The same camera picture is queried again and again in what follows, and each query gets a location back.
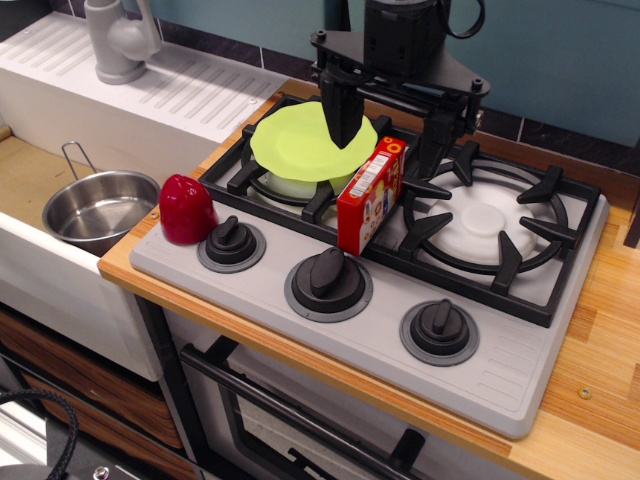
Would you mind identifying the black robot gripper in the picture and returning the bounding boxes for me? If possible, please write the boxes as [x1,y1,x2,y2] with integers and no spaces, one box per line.
[311,1,490,180]

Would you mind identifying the red cereal box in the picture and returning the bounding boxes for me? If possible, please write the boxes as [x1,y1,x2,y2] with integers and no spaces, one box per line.
[336,136,407,255]

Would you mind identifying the red toy sweet potato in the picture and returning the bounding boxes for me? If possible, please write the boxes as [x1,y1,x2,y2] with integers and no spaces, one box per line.
[159,174,219,245]

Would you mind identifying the lime green plate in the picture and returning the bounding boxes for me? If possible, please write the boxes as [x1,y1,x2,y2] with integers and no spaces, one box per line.
[250,101,378,182]

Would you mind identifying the white toy sink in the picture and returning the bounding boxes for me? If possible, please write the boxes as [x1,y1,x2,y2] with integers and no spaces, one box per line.
[1,13,284,381]

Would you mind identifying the stainless steel pot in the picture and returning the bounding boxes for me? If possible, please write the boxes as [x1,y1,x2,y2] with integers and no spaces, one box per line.
[42,170,160,257]

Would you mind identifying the white right burner disc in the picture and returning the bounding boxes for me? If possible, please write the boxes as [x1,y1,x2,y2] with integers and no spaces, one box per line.
[429,183,537,265]

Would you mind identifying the black right burner grate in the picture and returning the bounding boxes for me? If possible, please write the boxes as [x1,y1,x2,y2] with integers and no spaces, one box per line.
[364,141,607,327]

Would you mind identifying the black burner grate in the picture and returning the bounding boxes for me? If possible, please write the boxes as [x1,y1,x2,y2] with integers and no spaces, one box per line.
[364,141,607,327]
[202,95,420,255]

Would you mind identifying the black left burner grate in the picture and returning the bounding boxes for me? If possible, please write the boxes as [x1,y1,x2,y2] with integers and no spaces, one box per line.
[202,95,420,255]

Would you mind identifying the black middle stove knob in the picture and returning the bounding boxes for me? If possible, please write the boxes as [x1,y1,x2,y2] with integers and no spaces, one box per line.
[284,247,373,323]

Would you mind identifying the black stove knob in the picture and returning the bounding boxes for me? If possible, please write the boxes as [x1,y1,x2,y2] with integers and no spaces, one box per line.
[399,299,480,367]
[284,247,373,323]
[197,215,267,274]

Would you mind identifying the grey toy stove top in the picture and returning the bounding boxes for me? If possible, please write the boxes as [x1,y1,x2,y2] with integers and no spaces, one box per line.
[128,94,611,441]

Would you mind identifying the black left stove knob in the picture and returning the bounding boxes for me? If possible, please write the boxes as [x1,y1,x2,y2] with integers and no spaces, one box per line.
[197,215,267,274]

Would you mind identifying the black right stove knob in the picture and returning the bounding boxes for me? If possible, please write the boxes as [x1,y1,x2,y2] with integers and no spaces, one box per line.
[399,299,480,367]

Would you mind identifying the grey toy faucet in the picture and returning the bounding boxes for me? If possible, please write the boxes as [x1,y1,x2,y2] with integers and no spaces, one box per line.
[84,0,162,85]

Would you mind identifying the wooden drawer fronts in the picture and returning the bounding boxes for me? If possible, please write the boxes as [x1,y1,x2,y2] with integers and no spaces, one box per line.
[1,305,197,479]

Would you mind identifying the black oven door handle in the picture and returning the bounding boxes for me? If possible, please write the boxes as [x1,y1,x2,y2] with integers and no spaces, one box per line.
[180,344,425,479]

